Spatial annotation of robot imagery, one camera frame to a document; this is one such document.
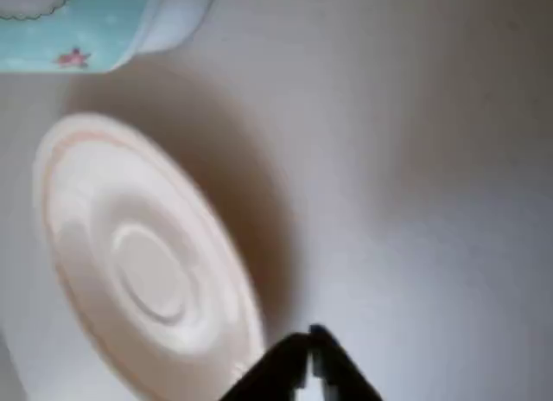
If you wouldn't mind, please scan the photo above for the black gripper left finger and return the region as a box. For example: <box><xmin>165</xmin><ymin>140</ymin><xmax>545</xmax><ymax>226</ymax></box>
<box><xmin>224</xmin><ymin>331</ymin><xmax>314</xmax><ymax>401</ymax></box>

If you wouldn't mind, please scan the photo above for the cream saucer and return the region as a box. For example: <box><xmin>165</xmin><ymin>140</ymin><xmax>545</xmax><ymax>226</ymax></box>
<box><xmin>31</xmin><ymin>111</ymin><xmax>267</xmax><ymax>400</ymax></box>

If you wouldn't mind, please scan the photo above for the white ceramic mug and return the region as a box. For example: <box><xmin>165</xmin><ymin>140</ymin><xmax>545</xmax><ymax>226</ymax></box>
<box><xmin>0</xmin><ymin>0</ymin><xmax>219</xmax><ymax>74</ymax></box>

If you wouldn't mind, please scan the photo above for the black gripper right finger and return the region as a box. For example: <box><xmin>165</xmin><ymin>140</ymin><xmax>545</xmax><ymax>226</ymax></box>
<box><xmin>308</xmin><ymin>323</ymin><xmax>385</xmax><ymax>401</ymax></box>

